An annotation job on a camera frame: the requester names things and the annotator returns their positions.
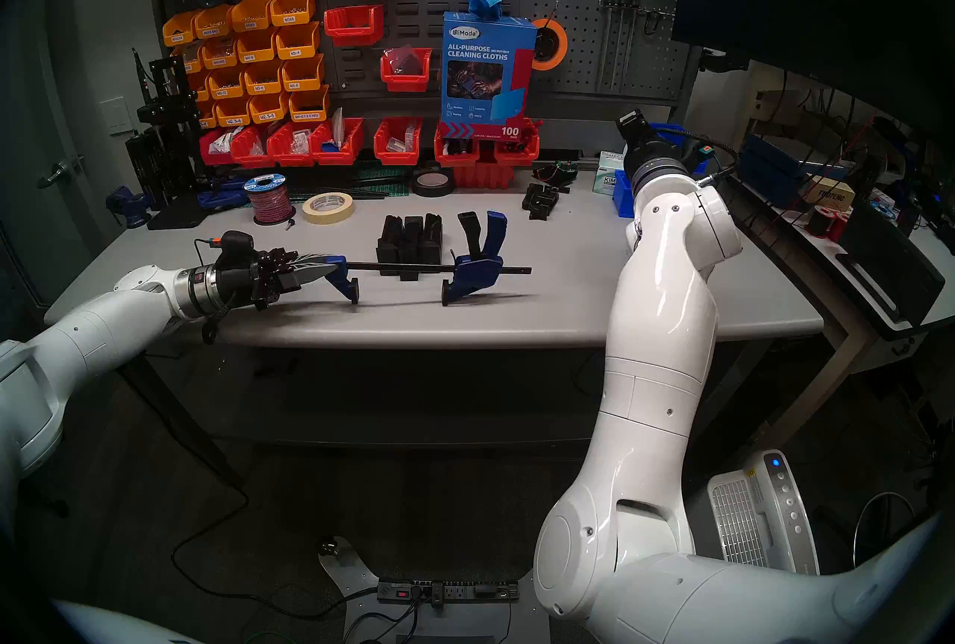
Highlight blue cleaning cloths box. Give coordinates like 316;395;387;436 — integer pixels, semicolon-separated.
439;11;538;140

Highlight white side desk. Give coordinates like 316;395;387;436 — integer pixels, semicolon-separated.
720;169;955;457

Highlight red wire spool blue label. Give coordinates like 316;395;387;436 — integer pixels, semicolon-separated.
243;173;296;227

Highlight cream masking tape roll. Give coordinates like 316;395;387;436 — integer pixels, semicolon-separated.
301;191;355;226

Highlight white robot torso shell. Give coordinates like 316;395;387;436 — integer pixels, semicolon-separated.
56;601;202;644

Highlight red nested bin stack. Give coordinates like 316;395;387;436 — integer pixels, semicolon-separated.
451;161;517;190

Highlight silver door handle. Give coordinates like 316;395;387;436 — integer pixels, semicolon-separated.
37;156;87;191

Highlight printed brown cardboard box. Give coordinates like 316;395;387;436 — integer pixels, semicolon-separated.
802;176;857;211

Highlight blue hand tool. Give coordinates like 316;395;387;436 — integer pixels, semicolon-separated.
196;176;254;212

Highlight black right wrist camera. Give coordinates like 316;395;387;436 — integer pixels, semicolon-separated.
690;139;728;177

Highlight small blue bench vise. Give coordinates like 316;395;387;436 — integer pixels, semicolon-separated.
104;185;157;229

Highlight black coiled floor cable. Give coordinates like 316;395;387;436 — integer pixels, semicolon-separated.
853;492;926;569

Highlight grey door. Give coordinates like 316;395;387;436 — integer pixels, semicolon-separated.
0;0;124;311

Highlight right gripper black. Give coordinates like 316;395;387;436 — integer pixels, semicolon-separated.
616;109;686;170

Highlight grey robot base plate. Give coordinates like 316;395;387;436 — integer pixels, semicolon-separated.
321;538;553;644

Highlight small black printed parts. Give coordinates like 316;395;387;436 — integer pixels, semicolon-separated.
521;182;560;221

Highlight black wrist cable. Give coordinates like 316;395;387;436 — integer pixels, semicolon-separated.
194;238;243;345
651;123;741;187

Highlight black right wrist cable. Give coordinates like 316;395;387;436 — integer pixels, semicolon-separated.
651;123;741;187

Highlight red plastic storage bin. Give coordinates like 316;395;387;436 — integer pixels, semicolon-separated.
492;119;542;166
434;124;482;167
198;129;236;166
310;118;365;166
324;5;386;47
373;117;423;166
230;126;275;168
266;123;318;167
380;47;433;93

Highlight white wall switch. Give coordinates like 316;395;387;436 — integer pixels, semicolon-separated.
101;97;134;136

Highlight red black wire spool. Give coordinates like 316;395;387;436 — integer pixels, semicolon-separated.
808;205;851;242

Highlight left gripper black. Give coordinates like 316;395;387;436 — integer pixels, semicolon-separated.
216;247;345;311

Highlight white air purifier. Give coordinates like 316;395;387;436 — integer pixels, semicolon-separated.
707;450;820;575

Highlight black tape roll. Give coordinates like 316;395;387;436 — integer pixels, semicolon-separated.
411;169;456;198

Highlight black power cable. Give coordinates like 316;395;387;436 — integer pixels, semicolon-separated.
170;426;381;621

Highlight green white tissue box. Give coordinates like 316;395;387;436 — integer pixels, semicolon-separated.
593;150;629;196

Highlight black power strip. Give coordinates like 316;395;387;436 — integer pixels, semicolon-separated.
377;578;521;604

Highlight black wired electronics module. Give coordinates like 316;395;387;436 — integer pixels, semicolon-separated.
532;160;579;194

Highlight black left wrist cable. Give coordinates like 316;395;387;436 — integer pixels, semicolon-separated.
194;238;243;345

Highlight orange wire reel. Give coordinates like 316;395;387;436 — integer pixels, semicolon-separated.
530;16;569;72

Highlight dark blue equipment box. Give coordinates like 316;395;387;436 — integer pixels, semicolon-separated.
739;134;851;207

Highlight grey pegboard back panel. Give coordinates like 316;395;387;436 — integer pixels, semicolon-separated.
145;0;702;121

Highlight blue black bar clamp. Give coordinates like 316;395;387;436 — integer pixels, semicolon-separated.
326;210;533;308

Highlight black flat equipment case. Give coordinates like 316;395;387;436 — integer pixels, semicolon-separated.
836;202;947;326

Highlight green cutting mat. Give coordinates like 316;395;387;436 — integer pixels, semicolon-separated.
287;161;415;197

